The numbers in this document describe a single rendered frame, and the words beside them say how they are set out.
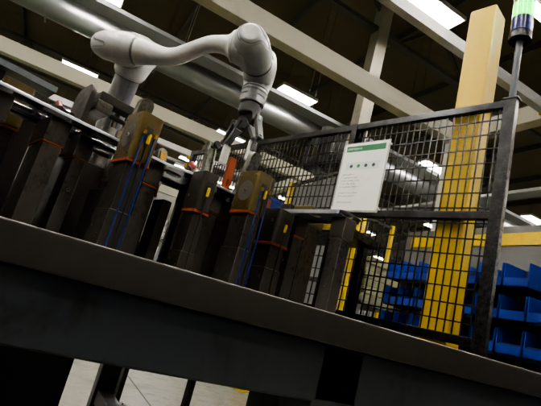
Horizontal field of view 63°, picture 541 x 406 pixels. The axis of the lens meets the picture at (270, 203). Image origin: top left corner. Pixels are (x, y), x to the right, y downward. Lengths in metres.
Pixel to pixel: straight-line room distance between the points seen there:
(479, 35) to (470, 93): 0.25
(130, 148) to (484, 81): 1.28
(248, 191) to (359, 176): 0.71
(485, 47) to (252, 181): 1.07
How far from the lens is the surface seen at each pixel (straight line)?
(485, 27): 1.96
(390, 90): 5.35
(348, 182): 1.84
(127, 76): 1.92
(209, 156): 1.60
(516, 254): 2.78
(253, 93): 1.52
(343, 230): 1.23
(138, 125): 1.06
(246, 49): 1.40
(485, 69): 1.84
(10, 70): 1.50
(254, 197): 1.19
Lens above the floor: 0.67
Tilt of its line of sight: 14 degrees up
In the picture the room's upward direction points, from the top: 15 degrees clockwise
